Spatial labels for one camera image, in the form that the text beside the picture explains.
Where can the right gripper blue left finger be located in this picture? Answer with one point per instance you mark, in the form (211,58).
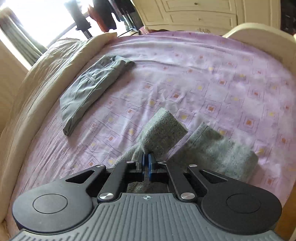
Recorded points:
(136,168)

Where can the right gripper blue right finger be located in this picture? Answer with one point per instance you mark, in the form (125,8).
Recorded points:
(157,170)

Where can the grey knit pants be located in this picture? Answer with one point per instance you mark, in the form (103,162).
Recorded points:
(205,147)

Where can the folded grey-green trousers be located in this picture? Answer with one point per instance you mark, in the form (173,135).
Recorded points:
(88,87)

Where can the pink patterned bed sheet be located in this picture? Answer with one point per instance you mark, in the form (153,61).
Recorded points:
(241,92)

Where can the beige quilt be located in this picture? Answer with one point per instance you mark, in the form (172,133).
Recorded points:
(39,91)

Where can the grey window curtain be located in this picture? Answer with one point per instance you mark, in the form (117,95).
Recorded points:
(13,29)

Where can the dark hanging clothes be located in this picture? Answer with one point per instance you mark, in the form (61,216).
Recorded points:
(105,14)

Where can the cream bed footboard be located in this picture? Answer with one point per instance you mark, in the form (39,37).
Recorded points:
(275,42)

